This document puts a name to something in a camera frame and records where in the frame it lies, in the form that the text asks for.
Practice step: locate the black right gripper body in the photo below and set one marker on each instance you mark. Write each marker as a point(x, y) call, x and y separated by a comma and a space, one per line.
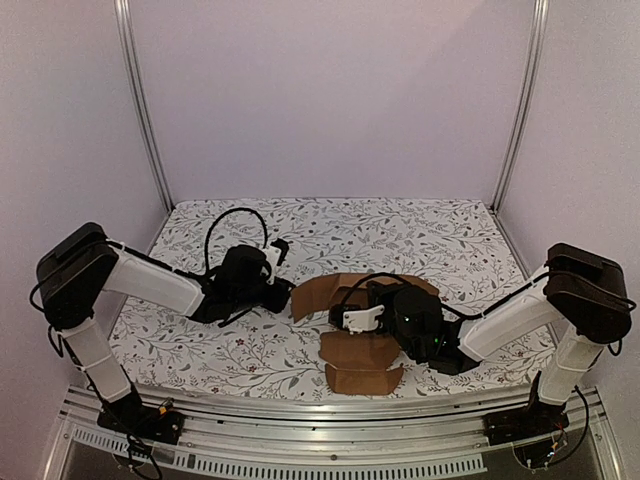
point(338, 314)

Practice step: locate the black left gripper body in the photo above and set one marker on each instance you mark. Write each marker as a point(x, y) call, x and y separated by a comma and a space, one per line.
point(247, 298)

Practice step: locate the brown cardboard box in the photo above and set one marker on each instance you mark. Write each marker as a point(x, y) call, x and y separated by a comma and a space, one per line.
point(355, 364)

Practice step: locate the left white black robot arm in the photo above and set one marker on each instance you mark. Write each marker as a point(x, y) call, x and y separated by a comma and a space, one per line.
point(86, 265)

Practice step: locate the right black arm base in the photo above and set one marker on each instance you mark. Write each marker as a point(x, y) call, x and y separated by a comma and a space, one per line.
point(531, 420)

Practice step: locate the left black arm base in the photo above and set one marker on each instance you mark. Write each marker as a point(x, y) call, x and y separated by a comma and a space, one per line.
point(130, 415)

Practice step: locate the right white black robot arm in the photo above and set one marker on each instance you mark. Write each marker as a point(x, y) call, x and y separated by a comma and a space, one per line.
point(585, 289)

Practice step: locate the floral patterned table mat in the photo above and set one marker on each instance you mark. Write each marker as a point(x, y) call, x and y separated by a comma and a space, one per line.
point(454, 244)

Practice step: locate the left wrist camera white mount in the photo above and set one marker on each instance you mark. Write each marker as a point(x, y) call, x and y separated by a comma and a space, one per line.
point(275, 254)

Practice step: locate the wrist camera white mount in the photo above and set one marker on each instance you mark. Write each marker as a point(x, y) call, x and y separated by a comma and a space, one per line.
point(275, 254)
point(355, 320)

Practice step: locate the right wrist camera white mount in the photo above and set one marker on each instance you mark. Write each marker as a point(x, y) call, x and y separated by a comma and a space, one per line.
point(355, 320)

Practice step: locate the aluminium front rail frame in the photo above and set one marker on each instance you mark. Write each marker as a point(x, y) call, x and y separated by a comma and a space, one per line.
point(435, 437)

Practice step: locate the left aluminium frame post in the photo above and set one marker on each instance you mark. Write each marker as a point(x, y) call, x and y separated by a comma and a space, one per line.
point(134, 74)

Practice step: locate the aluminium frame post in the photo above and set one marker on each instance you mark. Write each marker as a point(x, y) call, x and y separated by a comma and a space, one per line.
point(525, 97)
point(134, 74)

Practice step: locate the right aluminium frame post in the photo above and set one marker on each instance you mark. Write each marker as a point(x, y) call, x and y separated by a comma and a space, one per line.
point(525, 97)

